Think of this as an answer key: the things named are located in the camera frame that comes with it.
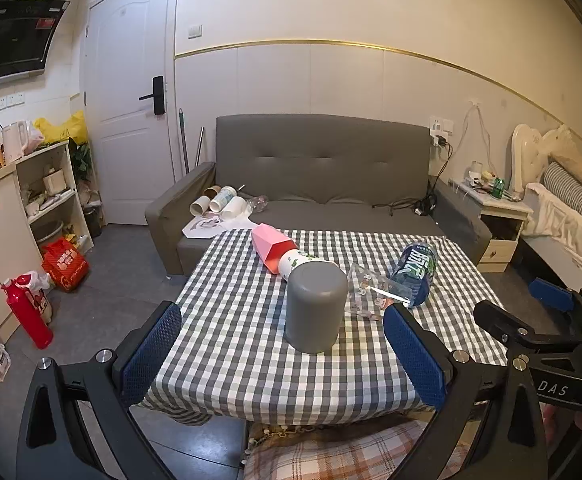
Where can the plaid seat cushion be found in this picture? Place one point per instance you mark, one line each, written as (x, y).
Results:
(331, 455)

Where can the bed with white sheet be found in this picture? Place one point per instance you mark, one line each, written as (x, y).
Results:
(571, 230)

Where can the red thermos flask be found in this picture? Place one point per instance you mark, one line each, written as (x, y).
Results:
(28, 312)

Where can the printed paper sheet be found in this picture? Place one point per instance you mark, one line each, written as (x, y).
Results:
(211, 225)

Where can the white wall outlets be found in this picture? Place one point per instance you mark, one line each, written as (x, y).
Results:
(11, 101)

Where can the blue plastic bottle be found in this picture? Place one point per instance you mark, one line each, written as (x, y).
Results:
(416, 272)

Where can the grey sofa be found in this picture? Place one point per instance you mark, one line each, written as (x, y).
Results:
(321, 175)

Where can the white door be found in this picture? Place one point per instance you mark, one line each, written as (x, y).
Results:
(123, 110)

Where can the white electric kettle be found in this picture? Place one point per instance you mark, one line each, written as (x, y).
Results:
(15, 140)

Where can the white light switch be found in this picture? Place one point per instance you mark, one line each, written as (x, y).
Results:
(195, 31)

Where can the clear plastic bottle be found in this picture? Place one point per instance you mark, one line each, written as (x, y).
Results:
(257, 203)

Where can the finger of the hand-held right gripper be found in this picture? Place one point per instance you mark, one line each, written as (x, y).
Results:
(531, 325)
(551, 294)

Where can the red shopping bag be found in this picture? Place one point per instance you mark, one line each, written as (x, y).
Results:
(66, 265)

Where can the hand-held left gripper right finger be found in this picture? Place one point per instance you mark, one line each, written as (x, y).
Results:
(415, 357)

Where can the black door lock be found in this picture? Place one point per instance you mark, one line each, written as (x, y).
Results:
(157, 95)

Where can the white open shelf unit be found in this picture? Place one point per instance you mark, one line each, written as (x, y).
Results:
(53, 195)

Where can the yellow plastic bag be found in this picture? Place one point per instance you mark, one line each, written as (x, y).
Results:
(63, 129)

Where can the green bottle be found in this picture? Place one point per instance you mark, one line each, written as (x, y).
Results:
(497, 187)

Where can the grey checkered tablecloth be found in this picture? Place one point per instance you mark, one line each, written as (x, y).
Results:
(251, 330)

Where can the cream headboard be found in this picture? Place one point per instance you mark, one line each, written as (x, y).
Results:
(533, 152)

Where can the green potted plant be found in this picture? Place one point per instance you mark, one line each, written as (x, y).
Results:
(82, 159)

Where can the brown paper cup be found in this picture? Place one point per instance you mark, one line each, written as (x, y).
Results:
(213, 191)

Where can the grey cup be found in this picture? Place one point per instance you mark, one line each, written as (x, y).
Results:
(316, 307)

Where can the wall socket with charger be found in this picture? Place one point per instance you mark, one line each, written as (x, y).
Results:
(442, 132)

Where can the white printed cup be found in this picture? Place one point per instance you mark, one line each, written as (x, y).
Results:
(296, 261)

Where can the tall white paper cup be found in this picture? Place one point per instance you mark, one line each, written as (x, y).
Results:
(225, 198)

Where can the metal pole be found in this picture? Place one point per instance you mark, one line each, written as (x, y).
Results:
(198, 147)

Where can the dark trash bin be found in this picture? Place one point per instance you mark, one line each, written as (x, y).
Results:
(93, 220)

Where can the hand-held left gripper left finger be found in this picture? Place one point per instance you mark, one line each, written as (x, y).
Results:
(152, 355)

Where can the black range hood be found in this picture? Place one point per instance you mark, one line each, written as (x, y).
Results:
(13, 35)

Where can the white nightstand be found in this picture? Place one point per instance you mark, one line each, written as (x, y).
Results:
(503, 225)

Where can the clear plastic box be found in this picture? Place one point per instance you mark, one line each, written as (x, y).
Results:
(373, 292)

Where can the striped pillow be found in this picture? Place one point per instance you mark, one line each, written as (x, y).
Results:
(578, 195)

